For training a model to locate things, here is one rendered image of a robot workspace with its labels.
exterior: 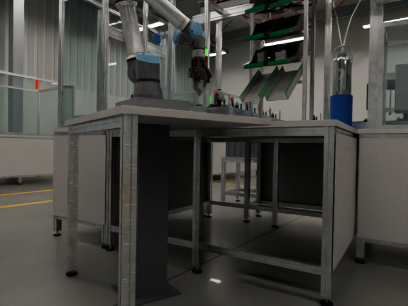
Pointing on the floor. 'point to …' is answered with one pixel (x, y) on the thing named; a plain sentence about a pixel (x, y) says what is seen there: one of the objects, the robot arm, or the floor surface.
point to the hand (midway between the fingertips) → (200, 93)
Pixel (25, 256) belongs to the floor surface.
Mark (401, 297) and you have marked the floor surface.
